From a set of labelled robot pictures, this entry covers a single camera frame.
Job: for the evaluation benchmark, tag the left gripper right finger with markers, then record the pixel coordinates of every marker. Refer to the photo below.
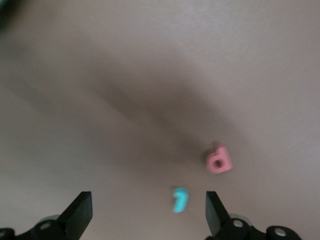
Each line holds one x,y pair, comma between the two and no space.
217,217

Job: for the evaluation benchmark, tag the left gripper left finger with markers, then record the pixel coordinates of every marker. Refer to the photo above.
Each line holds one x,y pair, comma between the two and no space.
75,215

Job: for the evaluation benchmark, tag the pink letter p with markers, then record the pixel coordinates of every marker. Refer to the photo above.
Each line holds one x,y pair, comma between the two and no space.
221,151

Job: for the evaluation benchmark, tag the teal letter l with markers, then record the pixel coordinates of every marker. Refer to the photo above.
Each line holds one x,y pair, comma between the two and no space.
180,202

